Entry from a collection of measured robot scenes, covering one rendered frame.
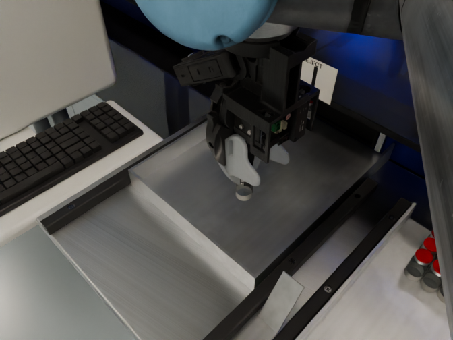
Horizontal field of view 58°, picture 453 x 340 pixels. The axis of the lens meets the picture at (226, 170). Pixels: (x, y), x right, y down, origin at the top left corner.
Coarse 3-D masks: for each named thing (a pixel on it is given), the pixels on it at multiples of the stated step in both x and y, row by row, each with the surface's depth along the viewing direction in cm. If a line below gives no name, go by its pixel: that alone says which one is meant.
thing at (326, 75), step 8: (304, 64) 61; (312, 64) 60; (320, 64) 59; (304, 72) 61; (312, 72) 60; (320, 72) 59; (328, 72) 58; (336, 72) 57; (304, 80) 62; (320, 80) 60; (328, 80) 59; (320, 88) 61; (328, 88) 60; (320, 96) 62; (328, 96) 61; (328, 104) 61
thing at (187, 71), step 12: (192, 60) 43; (204, 60) 40; (216, 60) 39; (228, 60) 38; (180, 72) 45; (192, 72) 43; (204, 72) 41; (216, 72) 40; (228, 72) 38; (180, 84) 47; (192, 84) 45
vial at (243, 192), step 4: (236, 184) 52; (240, 184) 52; (244, 184) 52; (248, 184) 52; (236, 188) 53; (240, 188) 52; (244, 188) 52; (248, 188) 52; (236, 192) 54; (240, 192) 53; (244, 192) 53; (248, 192) 53; (240, 196) 53; (244, 196) 53; (248, 196) 53; (244, 200) 54
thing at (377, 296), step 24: (408, 216) 58; (384, 240) 53; (408, 240) 57; (360, 264) 51; (384, 264) 55; (360, 288) 52; (384, 288) 52; (408, 288) 52; (336, 312) 50; (360, 312) 50; (384, 312) 50; (408, 312) 50; (432, 312) 50; (312, 336) 48; (336, 336) 48; (360, 336) 48; (384, 336) 48; (408, 336) 48; (432, 336) 48
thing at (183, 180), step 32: (320, 128) 74; (160, 160) 66; (192, 160) 68; (320, 160) 68; (352, 160) 68; (384, 160) 67; (160, 192) 64; (192, 192) 64; (224, 192) 64; (256, 192) 64; (288, 192) 64; (320, 192) 64; (352, 192) 62; (192, 224) 55; (224, 224) 59; (256, 224) 59; (288, 224) 59; (224, 256) 53; (256, 256) 56
